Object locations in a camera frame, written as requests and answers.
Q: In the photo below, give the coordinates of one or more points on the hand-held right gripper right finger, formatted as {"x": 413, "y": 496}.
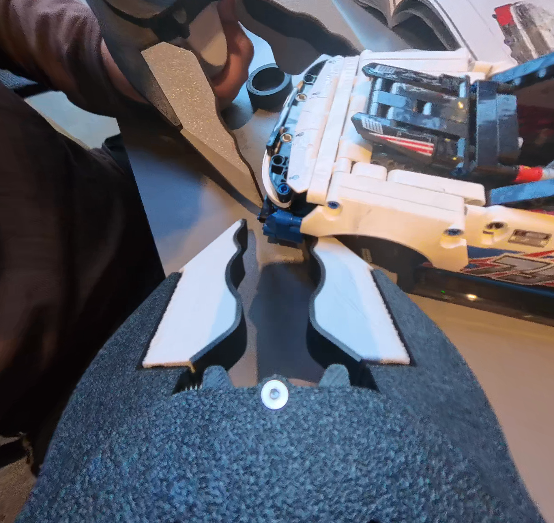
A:
{"x": 359, "y": 311}

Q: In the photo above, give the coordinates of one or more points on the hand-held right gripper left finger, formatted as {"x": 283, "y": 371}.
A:
{"x": 194, "y": 315}

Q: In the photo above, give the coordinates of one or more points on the black toy tire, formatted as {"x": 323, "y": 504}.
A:
{"x": 268, "y": 94}

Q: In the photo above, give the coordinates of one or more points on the toy brick race car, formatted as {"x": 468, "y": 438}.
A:
{"x": 389, "y": 194}

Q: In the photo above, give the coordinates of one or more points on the person's left forearm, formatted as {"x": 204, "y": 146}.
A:
{"x": 43, "y": 33}

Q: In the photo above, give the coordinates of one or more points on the grey desk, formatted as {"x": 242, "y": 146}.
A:
{"x": 194, "y": 211}

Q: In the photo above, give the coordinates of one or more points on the person's left hand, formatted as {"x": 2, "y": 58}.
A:
{"x": 229, "y": 55}

